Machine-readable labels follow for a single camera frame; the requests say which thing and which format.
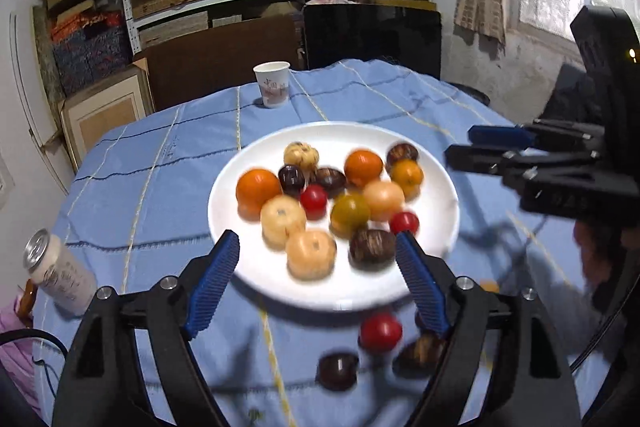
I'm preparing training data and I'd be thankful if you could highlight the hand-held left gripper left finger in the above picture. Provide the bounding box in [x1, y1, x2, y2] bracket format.
[51, 229, 241, 427]

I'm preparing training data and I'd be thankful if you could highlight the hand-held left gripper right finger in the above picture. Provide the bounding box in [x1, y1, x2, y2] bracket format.
[395, 231, 583, 427]

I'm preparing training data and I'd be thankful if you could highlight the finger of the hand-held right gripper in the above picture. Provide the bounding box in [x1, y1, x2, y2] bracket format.
[445, 145, 601, 180]
[468, 119, 608, 152]

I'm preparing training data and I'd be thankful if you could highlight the white round plate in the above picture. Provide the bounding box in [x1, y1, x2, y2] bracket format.
[207, 121, 461, 312]

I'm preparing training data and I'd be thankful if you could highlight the red tomato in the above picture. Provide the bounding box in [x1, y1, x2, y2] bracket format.
[389, 211, 420, 237]
[359, 312, 403, 353]
[300, 185, 329, 220]

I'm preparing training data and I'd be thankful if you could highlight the dark avocado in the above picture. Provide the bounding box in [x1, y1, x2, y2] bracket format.
[312, 167, 347, 199]
[348, 228, 397, 270]

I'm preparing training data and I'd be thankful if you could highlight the dark round fruit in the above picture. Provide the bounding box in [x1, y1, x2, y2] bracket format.
[392, 332, 447, 377]
[386, 143, 420, 168]
[317, 353, 360, 392]

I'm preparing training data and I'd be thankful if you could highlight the brownish yellow fruit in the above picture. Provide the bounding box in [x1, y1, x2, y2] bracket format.
[390, 159, 424, 199]

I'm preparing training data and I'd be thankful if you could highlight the yellow tomato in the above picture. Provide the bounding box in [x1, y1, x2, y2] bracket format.
[329, 193, 372, 239]

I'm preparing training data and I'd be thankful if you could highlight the pale yellow melon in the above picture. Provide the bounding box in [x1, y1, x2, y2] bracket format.
[286, 229, 337, 279]

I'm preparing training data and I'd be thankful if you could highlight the large orange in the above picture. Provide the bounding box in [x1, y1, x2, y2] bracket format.
[236, 168, 283, 220]

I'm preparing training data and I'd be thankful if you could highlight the person's right hand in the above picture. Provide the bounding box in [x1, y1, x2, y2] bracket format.
[574, 217, 626, 303]

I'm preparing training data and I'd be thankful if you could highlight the black round stool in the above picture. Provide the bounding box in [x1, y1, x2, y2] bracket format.
[447, 82, 493, 106]

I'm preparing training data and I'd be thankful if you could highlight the pale orange persimmon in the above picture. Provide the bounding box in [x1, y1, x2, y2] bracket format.
[362, 181, 406, 223]

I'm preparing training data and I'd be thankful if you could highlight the blue striped tablecloth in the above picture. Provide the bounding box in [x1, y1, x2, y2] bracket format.
[32, 57, 626, 427]

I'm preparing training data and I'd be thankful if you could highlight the orange tangerine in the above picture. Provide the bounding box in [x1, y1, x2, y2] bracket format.
[344, 149, 384, 188]

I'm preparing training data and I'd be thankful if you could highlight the dark purple passion fruit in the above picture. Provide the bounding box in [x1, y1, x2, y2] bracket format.
[278, 164, 306, 196]

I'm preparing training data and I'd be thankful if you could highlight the white drink can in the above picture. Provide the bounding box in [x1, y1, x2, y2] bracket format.
[22, 228, 98, 317]

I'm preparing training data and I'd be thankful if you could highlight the small pale striped melon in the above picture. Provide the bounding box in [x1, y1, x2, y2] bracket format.
[284, 142, 319, 170]

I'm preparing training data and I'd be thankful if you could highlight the black flat panel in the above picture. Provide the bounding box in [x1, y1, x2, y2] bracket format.
[302, 3, 442, 80]

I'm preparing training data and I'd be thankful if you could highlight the pink cloth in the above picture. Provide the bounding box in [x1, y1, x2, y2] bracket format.
[0, 297, 47, 410]

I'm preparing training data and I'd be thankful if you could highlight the white paper cup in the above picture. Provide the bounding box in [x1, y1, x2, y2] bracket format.
[253, 61, 291, 109]

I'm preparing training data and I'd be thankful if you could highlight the brown wooden board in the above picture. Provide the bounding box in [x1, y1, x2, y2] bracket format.
[132, 14, 307, 112]

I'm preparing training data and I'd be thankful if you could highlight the pile of blue red boxes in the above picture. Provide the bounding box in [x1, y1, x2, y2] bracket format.
[40, 0, 133, 82]

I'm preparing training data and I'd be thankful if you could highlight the black cable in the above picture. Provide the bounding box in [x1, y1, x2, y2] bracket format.
[569, 307, 623, 375]
[0, 328, 71, 388]

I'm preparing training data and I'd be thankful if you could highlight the wooden picture frame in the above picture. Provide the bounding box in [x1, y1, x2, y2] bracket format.
[57, 67, 154, 168]

